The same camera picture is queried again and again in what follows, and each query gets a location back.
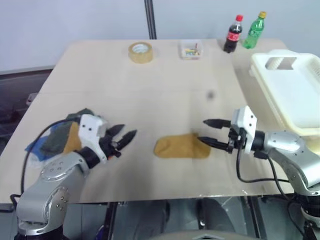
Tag black vertical post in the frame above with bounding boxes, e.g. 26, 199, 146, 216
144, 0, 158, 40

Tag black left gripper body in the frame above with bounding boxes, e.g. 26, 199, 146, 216
99, 128, 124, 161

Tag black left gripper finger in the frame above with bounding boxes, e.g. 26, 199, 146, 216
107, 123, 126, 137
117, 129, 138, 151

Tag white plastic basket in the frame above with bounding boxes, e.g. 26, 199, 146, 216
248, 49, 320, 151

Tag clear box of coloured clips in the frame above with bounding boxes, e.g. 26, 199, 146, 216
178, 39, 204, 60

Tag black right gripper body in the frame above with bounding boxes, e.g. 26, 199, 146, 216
226, 124, 247, 153

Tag mustard yellow sock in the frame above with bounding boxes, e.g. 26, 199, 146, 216
153, 133, 211, 160
63, 122, 83, 155

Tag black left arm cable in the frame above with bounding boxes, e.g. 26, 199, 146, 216
9, 119, 82, 206

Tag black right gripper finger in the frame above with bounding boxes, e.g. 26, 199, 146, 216
196, 136, 230, 151
202, 119, 233, 130

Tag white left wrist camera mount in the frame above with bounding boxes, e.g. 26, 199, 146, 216
78, 114, 110, 165

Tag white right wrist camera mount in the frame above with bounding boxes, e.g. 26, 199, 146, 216
232, 105, 258, 154

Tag green soda bottle yellow cap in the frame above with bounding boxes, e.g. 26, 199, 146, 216
241, 11, 268, 50

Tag brown packing tape roll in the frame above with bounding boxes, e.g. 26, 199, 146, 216
128, 41, 154, 64

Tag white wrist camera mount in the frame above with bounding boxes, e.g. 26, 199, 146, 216
78, 114, 110, 165
232, 105, 258, 154

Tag blue sock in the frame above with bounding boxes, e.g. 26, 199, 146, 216
24, 124, 73, 163

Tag cola bottle red cap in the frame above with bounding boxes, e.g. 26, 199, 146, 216
223, 14, 244, 54

